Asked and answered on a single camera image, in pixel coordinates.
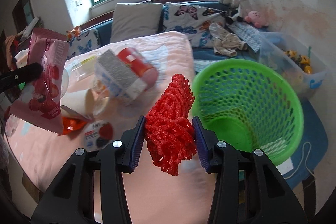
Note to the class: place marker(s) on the pink plush toy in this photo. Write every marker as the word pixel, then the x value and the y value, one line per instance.
pixel 257 19

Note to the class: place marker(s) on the green plastic basket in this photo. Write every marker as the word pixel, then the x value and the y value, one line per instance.
pixel 249 106

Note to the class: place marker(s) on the blue sofa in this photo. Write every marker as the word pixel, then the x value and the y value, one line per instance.
pixel 314 142

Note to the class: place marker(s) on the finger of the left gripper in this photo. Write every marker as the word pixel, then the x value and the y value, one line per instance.
pixel 24 74

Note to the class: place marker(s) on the orange red snack bag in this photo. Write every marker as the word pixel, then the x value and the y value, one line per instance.
pixel 72 122

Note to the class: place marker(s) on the white blue milk carton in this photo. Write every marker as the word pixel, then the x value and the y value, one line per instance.
pixel 119 79

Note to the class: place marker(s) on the clear plastic storage box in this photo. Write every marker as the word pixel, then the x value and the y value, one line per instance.
pixel 271 54

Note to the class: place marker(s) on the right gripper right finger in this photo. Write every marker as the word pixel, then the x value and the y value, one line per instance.
pixel 247 184

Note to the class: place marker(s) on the pink blanket table cover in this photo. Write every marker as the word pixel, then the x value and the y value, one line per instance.
pixel 152 195

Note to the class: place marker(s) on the pink snack wrapper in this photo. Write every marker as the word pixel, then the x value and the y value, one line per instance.
pixel 39 102

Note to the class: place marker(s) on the small clear yogurt cup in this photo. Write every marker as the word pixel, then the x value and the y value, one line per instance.
pixel 101 94

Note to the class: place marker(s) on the orange fox plush toy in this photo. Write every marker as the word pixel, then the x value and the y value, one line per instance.
pixel 75 32

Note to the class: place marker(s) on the white paper cup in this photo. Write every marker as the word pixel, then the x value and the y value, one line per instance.
pixel 78 104

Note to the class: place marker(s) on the clear plastic cup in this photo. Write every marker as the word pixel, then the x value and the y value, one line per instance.
pixel 65 82

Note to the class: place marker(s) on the yellow toy vehicle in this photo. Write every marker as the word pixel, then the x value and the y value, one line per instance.
pixel 302 61

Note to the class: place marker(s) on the wall light switch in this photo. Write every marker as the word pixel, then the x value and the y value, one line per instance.
pixel 78 3

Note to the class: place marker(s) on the right butterfly pillow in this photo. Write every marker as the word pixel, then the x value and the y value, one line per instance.
pixel 193 21

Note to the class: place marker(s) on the beige crumpled cloth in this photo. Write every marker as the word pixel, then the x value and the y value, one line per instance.
pixel 224 42

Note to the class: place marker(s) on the red foam fruit net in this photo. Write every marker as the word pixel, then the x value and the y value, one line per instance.
pixel 169 135

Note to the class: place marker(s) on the grey patterned cloth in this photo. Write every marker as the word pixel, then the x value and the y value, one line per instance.
pixel 247 33

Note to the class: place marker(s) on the cow plush toy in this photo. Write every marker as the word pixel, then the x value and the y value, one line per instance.
pixel 239 9

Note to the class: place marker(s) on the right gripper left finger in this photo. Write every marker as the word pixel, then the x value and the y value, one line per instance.
pixel 69 198

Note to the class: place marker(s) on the left butterfly pillow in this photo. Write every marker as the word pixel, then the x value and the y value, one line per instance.
pixel 87 41

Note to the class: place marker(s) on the butterfly pillow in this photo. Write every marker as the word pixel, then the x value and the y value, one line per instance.
pixel 87 41
pixel 193 21

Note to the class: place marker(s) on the grey pillow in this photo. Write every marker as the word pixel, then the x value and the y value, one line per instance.
pixel 133 20

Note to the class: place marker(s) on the strawberry yogurt lid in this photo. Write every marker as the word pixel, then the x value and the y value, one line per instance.
pixel 97 135

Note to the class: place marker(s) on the clear plastic bottle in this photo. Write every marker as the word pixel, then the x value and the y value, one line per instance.
pixel 79 70

